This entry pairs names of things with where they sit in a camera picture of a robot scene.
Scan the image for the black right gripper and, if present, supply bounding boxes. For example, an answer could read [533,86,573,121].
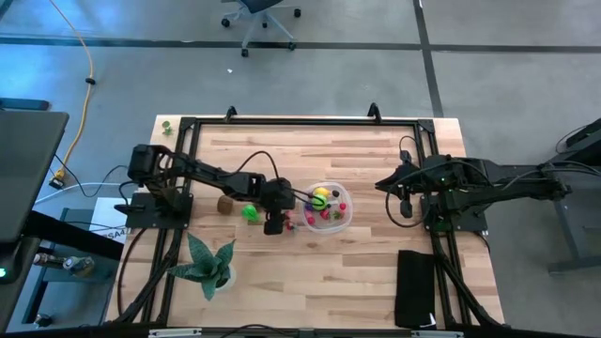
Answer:
[375,148,426,221]

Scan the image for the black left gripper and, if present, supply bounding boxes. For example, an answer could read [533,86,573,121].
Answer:
[260,177,328,237]

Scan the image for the green bell pepper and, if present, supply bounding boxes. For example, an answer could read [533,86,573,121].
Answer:
[240,203,261,223]

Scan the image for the clear plastic tupperware container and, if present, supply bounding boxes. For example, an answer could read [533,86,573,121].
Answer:
[300,181,354,235]

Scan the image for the black cloth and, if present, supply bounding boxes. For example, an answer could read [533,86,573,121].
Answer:
[393,250,437,330]

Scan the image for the snake plant in white pot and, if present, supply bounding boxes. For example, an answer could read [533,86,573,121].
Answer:
[166,232,238,302]

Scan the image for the silver aluminium extrusion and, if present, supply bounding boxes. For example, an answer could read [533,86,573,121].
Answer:
[411,330,465,338]
[148,328,203,338]

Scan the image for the grey equipment stand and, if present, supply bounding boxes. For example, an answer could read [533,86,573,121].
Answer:
[547,116,601,276]

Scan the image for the office chair base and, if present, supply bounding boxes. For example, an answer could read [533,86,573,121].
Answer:
[220,0,302,58]

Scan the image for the white paper sign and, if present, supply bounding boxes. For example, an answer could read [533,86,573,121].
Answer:
[88,196,138,245]

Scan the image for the grey bottles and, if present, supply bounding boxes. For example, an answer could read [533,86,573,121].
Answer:
[32,252,96,279]

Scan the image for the black desk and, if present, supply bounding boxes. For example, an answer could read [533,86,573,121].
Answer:
[0,110,126,332]

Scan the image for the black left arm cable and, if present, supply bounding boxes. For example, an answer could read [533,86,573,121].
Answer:
[233,149,283,182]

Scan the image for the black metal table frame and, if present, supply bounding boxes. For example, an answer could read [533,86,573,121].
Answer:
[105,101,506,330]

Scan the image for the thin black floor cable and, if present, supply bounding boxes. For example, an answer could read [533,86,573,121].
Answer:
[49,153,140,198]

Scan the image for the thick black floor cable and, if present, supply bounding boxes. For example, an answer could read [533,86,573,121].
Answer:
[116,227,149,325]

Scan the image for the white floor cable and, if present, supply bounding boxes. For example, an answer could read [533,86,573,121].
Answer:
[33,180,142,207]

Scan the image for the yellow extension cable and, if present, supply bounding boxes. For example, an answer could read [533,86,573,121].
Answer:
[48,0,96,182]

